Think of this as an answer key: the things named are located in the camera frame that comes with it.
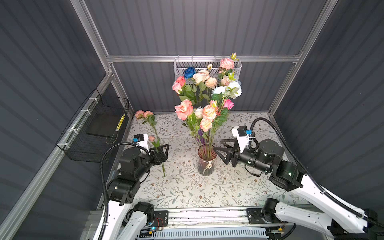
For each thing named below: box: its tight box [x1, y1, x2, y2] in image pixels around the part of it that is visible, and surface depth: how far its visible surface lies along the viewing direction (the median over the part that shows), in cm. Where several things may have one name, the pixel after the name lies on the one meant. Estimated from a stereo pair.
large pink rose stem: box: [174, 99, 204, 151], surface depth 63 cm
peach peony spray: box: [200, 100, 221, 157], surface depth 67 cm
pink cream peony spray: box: [218, 52, 239, 81], surface depth 76 cm
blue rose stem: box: [183, 66, 196, 79], surface depth 80 cm
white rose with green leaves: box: [191, 106, 204, 120], surface depth 69 cm
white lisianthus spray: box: [211, 80, 242, 99], surface depth 67 cm
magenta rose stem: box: [223, 99, 235, 110], surface depth 68 cm
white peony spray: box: [193, 63, 218, 103], surface depth 79 cm
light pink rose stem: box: [172, 82, 197, 105], surface depth 84 cm
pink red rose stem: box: [175, 76, 197, 106], surface depth 84 cm
